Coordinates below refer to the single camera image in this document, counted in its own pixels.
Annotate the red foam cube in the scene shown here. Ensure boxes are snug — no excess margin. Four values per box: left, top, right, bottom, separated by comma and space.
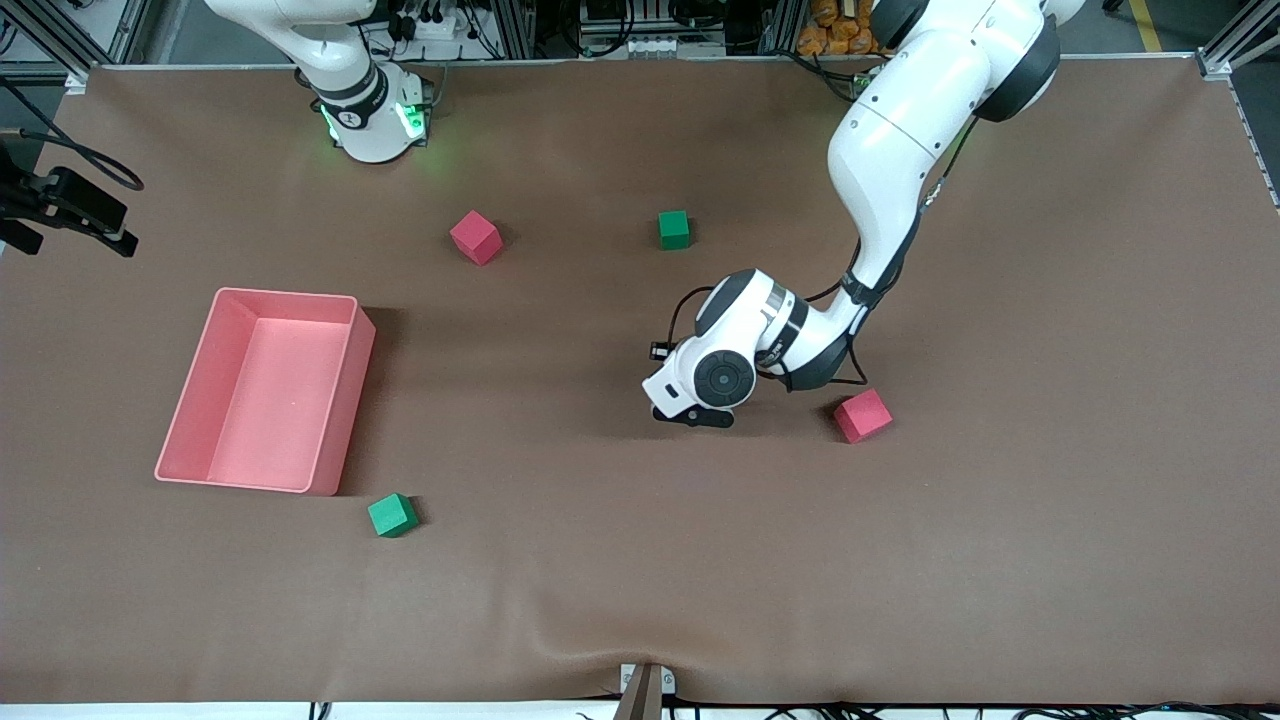
833, 388, 894, 444
450, 210, 504, 267

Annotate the brown table mat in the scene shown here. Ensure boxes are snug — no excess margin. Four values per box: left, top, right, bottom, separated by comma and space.
0, 55, 1280, 706

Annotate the pink plastic bin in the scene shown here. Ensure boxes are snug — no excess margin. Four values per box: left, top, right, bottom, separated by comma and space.
154, 287, 378, 497

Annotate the white power strip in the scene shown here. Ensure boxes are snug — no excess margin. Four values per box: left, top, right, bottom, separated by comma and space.
398, 8, 483, 43

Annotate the orange snack bag pile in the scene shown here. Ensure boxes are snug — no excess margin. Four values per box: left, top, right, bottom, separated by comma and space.
797, 0, 891, 57

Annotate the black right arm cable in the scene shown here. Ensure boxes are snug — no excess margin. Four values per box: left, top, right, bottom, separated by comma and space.
0, 75, 146, 193

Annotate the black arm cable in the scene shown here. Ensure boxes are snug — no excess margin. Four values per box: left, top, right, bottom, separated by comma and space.
665, 110, 981, 393
0, 75, 146, 193

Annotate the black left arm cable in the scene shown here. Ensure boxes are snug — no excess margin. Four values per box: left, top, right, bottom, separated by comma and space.
665, 110, 981, 393

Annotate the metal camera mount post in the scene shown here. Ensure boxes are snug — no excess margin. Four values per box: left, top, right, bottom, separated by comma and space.
612, 662, 677, 720

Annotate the aluminium frame profile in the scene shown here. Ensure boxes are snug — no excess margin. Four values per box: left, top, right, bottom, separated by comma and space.
1195, 0, 1280, 81

